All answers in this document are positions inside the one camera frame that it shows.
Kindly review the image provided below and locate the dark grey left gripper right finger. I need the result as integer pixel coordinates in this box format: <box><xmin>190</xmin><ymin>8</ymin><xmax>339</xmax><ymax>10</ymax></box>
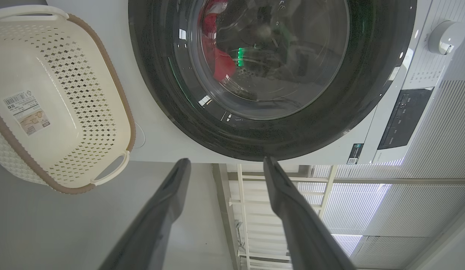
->
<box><xmin>263</xmin><ymin>156</ymin><xmax>355</xmax><ymax>270</ymax></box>

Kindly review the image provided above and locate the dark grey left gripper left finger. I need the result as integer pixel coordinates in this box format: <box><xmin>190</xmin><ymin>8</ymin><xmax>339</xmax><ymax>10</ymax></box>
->
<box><xmin>99</xmin><ymin>158</ymin><xmax>191</xmax><ymax>270</ymax></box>

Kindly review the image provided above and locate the black round glass washer door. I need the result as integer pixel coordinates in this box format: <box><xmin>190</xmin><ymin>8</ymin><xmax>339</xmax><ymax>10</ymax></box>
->
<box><xmin>128</xmin><ymin>0</ymin><xmax>417</xmax><ymax>162</ymax></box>

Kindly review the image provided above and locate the red and white garment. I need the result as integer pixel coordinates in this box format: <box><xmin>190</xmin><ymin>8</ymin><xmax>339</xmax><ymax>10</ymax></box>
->
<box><xmin>201</xmin><ymin>0</ymin><xmax>237</xmax><ymax>83</ymax></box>

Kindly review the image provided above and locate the black washing machine display panel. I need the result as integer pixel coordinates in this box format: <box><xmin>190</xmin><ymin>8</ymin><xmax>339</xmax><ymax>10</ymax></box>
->
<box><xmin>378</xmin><ymin>87</ymin><xmax>435</xmax><ymax>150</ymax></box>

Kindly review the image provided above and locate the cream perforated laundry basket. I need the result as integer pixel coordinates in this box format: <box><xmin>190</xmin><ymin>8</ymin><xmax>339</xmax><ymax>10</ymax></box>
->
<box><xmin>0</xmin><ymin>5</ymin><xmax>136</xmax><ymax>194</ymax></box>

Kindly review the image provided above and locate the white front-load washing machine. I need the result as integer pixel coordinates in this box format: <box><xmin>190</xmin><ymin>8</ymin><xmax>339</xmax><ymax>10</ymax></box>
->
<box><xmin>47</xmin><ymin>0</ymin><xmax>465</xmax><ymax>165</ymax></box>

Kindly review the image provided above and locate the white washing machine dial knob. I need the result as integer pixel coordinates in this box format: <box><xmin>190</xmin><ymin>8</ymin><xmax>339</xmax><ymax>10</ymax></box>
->
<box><xmin>427</xmin><ymin>21</ymin><xmax>465</xmax><ymax>55</ymax></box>

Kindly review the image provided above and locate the paper product label sticker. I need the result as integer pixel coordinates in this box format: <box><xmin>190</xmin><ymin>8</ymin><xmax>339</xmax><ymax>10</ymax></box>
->
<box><xmin>3</xmin><ymin>90</ymin><xmax>51</xmax><ymax>136</ymax></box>

